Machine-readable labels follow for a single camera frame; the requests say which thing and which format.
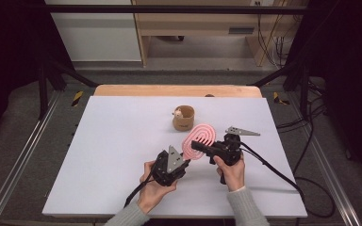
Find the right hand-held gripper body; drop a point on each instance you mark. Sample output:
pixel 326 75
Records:
pixel 227 150

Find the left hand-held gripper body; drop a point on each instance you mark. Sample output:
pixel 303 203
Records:
pixel 165 171

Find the pink hairbrush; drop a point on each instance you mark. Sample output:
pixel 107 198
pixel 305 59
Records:
pixel 201 135

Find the person's right hand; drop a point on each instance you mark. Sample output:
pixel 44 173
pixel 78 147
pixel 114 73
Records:
pixel 234 175

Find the person's left hand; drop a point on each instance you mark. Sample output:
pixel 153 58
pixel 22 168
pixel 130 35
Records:
pixel 152 196

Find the small brown cup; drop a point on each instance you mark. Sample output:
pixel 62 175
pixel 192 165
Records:
pixel 184 121

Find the small beige toy figure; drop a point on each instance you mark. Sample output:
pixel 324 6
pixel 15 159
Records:
pixel 178 114

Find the wooden table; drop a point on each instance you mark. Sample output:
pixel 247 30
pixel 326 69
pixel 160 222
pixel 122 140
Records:
pixel 176 91

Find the black metal stand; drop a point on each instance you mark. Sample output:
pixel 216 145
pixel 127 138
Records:
pixel 303 91
pixel 44 88

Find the dark label plate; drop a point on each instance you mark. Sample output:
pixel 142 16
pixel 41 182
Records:
pixel 241 30

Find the wooden desk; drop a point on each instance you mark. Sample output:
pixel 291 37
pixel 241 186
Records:
pixel 194 25

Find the black curtain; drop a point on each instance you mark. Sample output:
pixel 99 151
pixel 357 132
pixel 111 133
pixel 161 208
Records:
pixel 352 78
pixel 9 62

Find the white cabinet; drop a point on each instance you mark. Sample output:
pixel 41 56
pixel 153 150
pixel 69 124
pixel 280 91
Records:
pixel 97 34

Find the aluminium rail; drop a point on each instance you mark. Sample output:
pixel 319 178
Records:
pixel 330 169
pixel 19 163

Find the black horizontal frame bar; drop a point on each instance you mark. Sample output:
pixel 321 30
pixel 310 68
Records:
pixel 169 9

